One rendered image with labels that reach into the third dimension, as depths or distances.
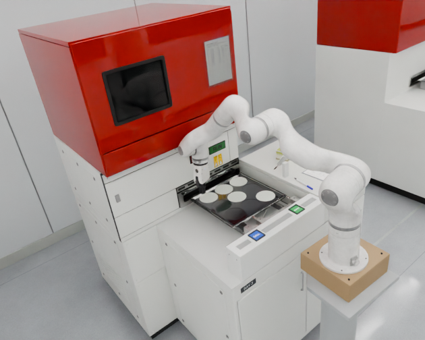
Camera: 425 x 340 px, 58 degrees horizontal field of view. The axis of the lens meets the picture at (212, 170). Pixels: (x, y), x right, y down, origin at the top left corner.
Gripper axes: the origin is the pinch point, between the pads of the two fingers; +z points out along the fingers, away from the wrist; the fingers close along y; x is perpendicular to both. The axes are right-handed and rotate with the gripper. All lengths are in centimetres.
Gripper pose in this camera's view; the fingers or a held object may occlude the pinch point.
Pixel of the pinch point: (202, 189)
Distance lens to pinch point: 200.3
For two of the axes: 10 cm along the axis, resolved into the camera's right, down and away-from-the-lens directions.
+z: 0.5, 9.2, 3.8
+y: 4.1, -3.7, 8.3
